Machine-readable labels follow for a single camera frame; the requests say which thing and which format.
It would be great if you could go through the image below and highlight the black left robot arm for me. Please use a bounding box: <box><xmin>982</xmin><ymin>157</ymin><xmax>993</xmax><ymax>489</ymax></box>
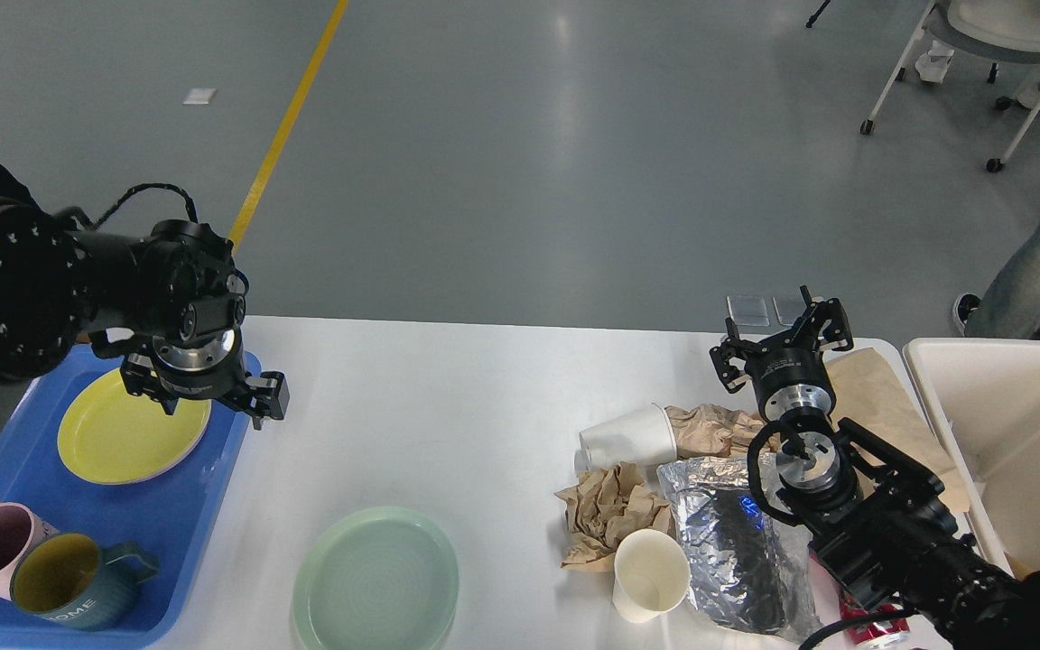
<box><xmin>0</xmin><ymin>197</ymin><xmax>290</xmax><ymax>428</ymax></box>

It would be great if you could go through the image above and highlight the yellow plate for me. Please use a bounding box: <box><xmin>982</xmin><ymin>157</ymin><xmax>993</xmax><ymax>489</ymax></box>
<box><xmin>55</xmin><ymin>369</ymin><xmax>213</xmax><ymax>486</ymax></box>

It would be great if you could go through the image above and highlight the white rolling chair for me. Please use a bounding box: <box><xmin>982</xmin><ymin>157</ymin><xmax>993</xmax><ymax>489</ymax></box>
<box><xmin>859</xmin><ymin>1</ymin><xmax>1040</xmax><ymax>173</ymax></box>

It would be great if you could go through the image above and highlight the blue plastic tray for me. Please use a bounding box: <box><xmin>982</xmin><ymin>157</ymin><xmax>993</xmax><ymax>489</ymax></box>
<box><xmin>0</xmin><ymin>346</ymin><xmax>249</xmax><ymax>649</ymax></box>

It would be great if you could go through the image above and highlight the floor outlet plate right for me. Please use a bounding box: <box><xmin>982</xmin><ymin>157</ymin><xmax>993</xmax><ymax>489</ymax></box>
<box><xmin>772</xmin><ymin>293</ymin><xmax>817</xmax><ymax>328</ymax></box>

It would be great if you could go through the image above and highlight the crumpled brown paper back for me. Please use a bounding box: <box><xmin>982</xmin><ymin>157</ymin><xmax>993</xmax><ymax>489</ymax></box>
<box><xmin>664</xmin><ymin>404</ymin><xmax>765</xmax><ymax>460</ymax></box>

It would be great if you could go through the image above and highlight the red soda can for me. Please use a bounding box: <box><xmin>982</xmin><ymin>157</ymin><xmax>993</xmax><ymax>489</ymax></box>
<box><xmin>798</xmin><ymin>580</ymin><xmax>911</xmax><ymax>649</ymax></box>

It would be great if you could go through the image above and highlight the flat brown paper bag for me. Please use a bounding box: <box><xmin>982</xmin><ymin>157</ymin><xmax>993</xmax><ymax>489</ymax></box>
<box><xmin>826</xmin><ymin>348</ymin><xmax>970</xmax><ymax>513</ymax></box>

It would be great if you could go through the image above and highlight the crumpled brown paper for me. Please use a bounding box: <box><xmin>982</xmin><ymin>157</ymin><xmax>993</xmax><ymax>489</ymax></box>
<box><xmin>664</xmin><ymin>404</ymin><xmax>765</xmax><ymax>460</ymax></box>
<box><xmin>554</xmin><ymin>461</ymin><xmax>675</xmax><ymax>573</ymax></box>

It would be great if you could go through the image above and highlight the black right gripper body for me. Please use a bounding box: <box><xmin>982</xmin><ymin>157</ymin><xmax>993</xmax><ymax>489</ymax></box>
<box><xmin>748</xmin><ymin>345</ymin><xmax>835</xmax><ymax>423</ymax></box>

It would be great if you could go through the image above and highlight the white paper cup lying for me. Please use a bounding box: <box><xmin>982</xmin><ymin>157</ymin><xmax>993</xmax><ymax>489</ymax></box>
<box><xmin>579</xmin><ymin>402</ymin><xmax>678</xmax><ymax>470</ymax></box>

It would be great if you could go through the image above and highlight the floor outlet plate left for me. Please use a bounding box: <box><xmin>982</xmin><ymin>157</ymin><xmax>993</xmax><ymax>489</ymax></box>
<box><xmin>726</xmin><ymin>293</ymin><xmax>771</xmax><ymax>328</ymax></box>

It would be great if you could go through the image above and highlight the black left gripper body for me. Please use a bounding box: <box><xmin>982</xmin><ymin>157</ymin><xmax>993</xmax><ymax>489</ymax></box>
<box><xmin>136</xmin><ymin>330</ymin><xmax>248</xmax><ymax>402</ymax></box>

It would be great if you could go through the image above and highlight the green plate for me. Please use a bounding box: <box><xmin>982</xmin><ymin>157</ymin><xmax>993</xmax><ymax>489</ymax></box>
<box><xmin>292</xmin><ymin>506</ymin><xmax>460</xmax><ymax>649</ymax></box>

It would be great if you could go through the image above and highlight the teal mug yellow inside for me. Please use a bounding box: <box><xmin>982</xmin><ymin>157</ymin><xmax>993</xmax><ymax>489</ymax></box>
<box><xmin>9</xmin><ymin>532</ymin><xmax>160</xmax><ymax>632</ymax></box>

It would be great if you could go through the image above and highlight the silver foil bag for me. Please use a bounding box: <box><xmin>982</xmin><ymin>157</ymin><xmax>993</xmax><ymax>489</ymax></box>
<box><xmin>656</xmin><ymin>457</ymin><xmax>821</xmax><ymax>645</ymax></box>

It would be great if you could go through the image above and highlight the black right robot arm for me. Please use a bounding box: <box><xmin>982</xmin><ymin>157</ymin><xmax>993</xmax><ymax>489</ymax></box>
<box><xmin>710</xmin><ymin>287</ymin><xmax>1040</xmax><ymax>649</ymax></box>

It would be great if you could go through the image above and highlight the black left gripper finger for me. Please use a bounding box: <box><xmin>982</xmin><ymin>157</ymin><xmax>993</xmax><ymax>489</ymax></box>
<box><xmin>119</xmin><ymin>354</ymin><xmax>179</xmax><ymax>416</ymax></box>
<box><xmin>236</xmin><ymin>371</ymin><xmax>290</xmax><ymax>431</ymax></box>

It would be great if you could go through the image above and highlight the crumpled brown paper front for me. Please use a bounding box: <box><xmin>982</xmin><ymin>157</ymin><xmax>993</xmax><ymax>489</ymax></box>
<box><xmin>554</xmin><ymin>461</ymin><xmax>675</xmax><ymax>573</ymax></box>

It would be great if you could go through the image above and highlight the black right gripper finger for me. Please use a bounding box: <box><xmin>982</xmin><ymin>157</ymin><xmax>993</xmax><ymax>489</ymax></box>
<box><xmin>709</xmin><ymin>318</ymin><xmax>760</xmax><ymax>394</ymax></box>
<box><xmin>783</xmin><ymin>287</ymin><xmax>854</xmax><ymax>353</ymax></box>

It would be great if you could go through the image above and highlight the white plastic bin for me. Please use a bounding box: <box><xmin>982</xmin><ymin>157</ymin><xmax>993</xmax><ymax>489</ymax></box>
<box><xmin>904</xmin><ymin>338</ymin><xmax>1040</xmax><ymax>571</ymax></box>

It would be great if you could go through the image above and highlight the floor outlet plate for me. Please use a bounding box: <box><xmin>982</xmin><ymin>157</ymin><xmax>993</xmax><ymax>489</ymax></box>
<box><xmin>726</xmin><ymin>293</ymin><xmax>771</xmax><ymax>328</ymax></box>
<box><xmin>772</xmin><ymin>293</ymin><xmax>817</xmax><ymax>328</ymax></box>

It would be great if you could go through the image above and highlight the white paper cup upright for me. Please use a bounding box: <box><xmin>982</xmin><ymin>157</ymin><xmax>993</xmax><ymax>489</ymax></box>
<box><xmin>610</xmin><ymin>528</ymin><xmax>691</xmax><ymax>624</ymax></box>

